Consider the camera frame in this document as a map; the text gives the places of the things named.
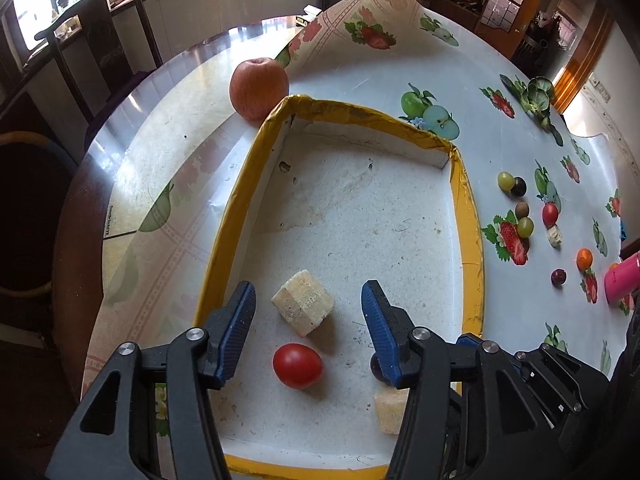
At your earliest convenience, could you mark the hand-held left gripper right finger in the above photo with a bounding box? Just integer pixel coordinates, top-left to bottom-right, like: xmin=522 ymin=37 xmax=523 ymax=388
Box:
xmin=361 ymin=280 xmax=571 ymax=480

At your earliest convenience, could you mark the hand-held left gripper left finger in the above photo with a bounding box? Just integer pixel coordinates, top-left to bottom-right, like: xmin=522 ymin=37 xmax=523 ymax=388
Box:
xmin=45 ymin=281 xmax=257 ymax=480

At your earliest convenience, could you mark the pale yellow cake cube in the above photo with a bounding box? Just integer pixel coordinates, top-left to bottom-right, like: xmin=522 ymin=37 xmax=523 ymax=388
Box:
xmin=271 ymin=269 xmax=335 ymax=338

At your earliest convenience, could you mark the yellow rimmed white tray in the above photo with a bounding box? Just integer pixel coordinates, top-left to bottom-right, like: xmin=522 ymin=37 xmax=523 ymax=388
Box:
xmin=194 ymin=94 xmax=485 ymax=480

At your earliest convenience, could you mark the smooth red cherry tomato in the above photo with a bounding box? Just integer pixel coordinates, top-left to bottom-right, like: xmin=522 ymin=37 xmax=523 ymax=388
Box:
xmin=272 ymin=343 xmax=324 ymax=390

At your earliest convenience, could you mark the pale yellow cake piece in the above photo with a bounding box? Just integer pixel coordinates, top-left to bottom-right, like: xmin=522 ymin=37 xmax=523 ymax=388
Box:
xmin=374 ymin=387 xmax=410 ymax=436

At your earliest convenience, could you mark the pink cup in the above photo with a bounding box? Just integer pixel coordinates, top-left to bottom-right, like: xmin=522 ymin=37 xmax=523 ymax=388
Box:
xmin=604 ymin=252 xmax=640 ymax=306

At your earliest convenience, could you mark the dark seat with yellow rim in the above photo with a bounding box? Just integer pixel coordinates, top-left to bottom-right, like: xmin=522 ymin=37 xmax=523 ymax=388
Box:
xmin=0 ymin=130 xmax=77 ymax=297

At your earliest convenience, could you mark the red apple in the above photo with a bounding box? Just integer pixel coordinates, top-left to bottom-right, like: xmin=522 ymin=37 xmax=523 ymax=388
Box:
xmin=229 ymin=57 xmax=291 ymax=122

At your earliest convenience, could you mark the fruit printed tablecloth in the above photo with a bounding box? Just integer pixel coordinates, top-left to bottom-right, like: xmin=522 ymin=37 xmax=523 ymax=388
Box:
xmin=82 ymin=0 xmax=632 ymax=441

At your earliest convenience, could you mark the green leafy vegetable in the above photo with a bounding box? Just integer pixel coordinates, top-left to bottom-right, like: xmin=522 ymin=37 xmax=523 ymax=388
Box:
xmin=520 ymin=76 xmax=556 ymax=126

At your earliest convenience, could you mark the dark wooden chair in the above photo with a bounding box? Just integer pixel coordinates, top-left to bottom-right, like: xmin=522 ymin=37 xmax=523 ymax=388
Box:
xmin=34 ymin=0 xmax=163 ymax=128

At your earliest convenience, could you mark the white window counter cabinet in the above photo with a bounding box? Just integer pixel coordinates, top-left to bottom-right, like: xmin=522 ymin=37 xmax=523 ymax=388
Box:
xmin=0 ymin=0 xmax=336 ymax=106

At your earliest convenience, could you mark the wooden glass door cabinet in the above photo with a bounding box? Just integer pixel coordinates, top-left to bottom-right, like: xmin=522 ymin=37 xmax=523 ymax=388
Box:
xmin=415 ymin=0 xmax=551 ymax=58

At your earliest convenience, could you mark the orange wooden door frame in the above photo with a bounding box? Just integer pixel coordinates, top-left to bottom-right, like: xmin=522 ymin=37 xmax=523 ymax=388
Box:
xmin=552 ymin=7 xmax=617 ymax=113

